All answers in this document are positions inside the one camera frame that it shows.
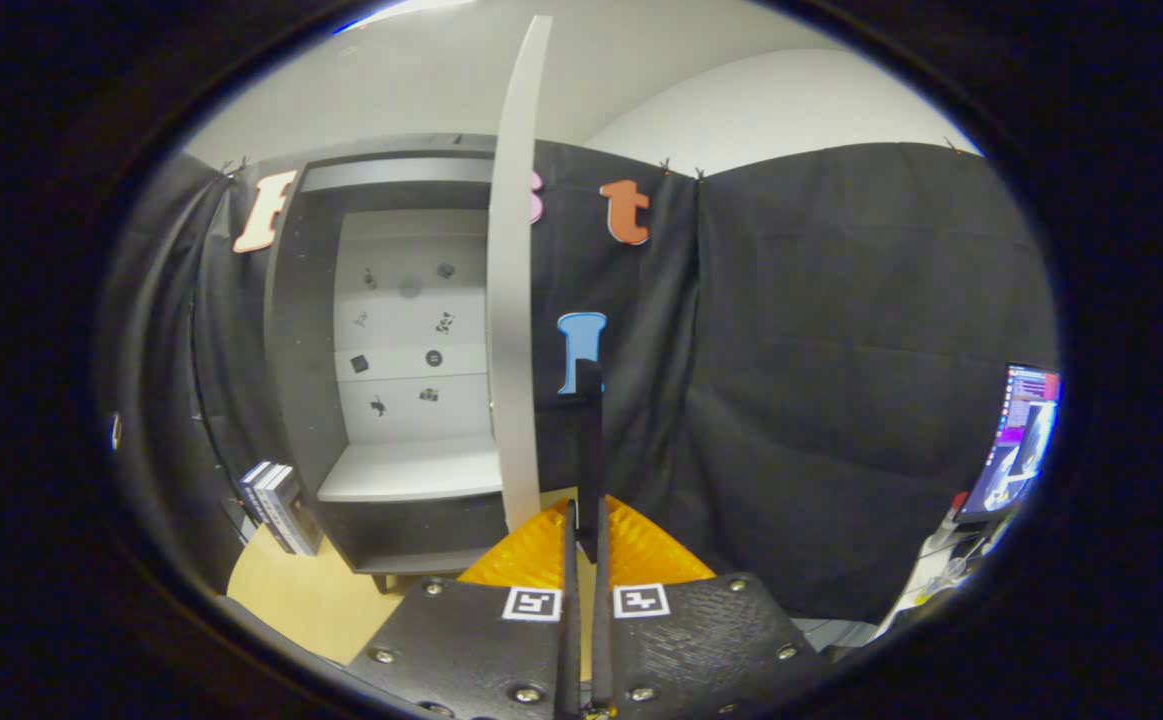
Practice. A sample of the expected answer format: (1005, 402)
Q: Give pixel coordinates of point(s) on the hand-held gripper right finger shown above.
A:
(602, 620)

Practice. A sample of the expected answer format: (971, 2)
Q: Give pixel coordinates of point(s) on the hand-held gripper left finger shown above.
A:
(571, 560)

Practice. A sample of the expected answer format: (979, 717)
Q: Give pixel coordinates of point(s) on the light grey cabinet door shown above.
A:
(516, 300)

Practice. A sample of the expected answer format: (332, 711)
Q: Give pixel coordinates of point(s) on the dark grey cabinet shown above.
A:
(411, 470)

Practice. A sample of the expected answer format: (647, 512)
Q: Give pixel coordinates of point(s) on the white cluttered desk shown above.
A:
(931, 580)

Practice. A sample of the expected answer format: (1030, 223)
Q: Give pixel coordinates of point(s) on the black backdrop cloth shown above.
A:
(841, 350)

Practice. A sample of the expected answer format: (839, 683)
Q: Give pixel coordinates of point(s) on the computer monitor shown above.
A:
(1026, 440)

